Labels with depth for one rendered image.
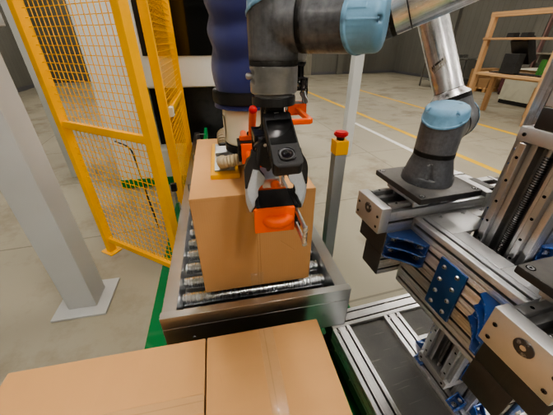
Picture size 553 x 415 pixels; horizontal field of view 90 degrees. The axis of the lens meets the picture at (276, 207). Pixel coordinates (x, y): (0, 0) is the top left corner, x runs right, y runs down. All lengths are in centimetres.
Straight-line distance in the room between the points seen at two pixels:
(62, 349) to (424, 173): 193
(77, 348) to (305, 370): 135
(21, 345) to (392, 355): 193
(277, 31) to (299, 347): 90
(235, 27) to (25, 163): 114
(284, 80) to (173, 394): 88
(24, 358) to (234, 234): 146
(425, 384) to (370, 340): 26
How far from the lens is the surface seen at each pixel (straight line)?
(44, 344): 211
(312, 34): 42
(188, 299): 121
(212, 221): 91
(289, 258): 105
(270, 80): 45
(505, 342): 71
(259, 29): 45
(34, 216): 181
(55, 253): 192
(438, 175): 95
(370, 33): 41
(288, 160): 40
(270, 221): 49
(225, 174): 97
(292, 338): 106
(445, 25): 108
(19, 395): 122
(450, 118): 91
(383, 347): 152
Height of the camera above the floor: 142
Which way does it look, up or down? 31 degrees down
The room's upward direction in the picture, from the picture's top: straight up
